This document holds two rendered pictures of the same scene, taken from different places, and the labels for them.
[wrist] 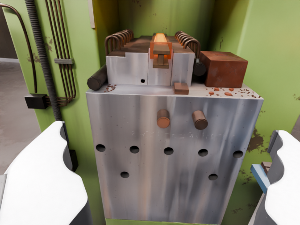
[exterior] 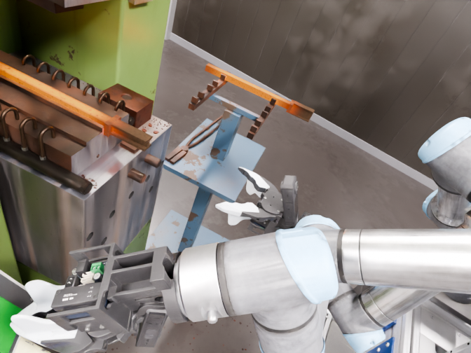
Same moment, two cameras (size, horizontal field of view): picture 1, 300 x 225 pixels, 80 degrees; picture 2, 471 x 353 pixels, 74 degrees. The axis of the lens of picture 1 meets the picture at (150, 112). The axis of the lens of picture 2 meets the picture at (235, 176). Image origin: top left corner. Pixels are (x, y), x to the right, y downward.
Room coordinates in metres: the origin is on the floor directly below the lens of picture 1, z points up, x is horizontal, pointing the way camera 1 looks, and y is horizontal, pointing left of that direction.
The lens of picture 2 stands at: (0.07, 0.52, 1.46)
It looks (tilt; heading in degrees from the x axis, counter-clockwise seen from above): 40 degrees down; 273
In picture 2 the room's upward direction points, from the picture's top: 23 degrees clockwise
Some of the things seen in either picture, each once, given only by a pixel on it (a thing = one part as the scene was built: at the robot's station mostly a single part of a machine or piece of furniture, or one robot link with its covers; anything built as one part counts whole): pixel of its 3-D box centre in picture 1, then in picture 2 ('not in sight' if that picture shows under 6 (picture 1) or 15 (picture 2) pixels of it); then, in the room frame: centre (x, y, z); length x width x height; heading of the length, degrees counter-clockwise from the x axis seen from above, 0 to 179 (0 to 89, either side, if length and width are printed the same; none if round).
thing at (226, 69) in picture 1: (218, 68); (125, 106); (0.47, -0.18, 0.95); 0.12 x 0.09 x 0.07; 178
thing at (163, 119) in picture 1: (163, 118); (137, 176); (0.33, -0.03, 0.87); 0.04 x 0.03 x 0.03; 178
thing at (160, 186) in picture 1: (164, 119); (50, 169); (0.63, -0.06, 0.69); 0.56 x 0.38 x 0.45; 178
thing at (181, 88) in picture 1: (181, 88); (130, 145); (0.38, -0.07, 0.92); 0.04 x 0.03 x 0.01; 176
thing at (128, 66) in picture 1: (152, 52); (26, 104); (0.63, 0.00, 0.96); 0.42 x 0.20 x 0.09; 178
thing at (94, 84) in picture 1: (114, 63); (8, 147); (0.56, 0.12, 0.93); 0.40 x 0.03 x 0.03; 178
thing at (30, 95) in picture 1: (37, 101); not in sight; (0.55, 0.38, 0.80); 0.06 x 0.03 x 0.04; 88
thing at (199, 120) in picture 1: (199, 119); (153, 160); (0.33, -0.11, 0.87); 0.04 x 0.03 x 0.03; 178
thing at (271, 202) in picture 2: not in sight; (278, 218); (-0.03, -0.01, 0.97); 0.12 x 0.08 x 0.09; 178
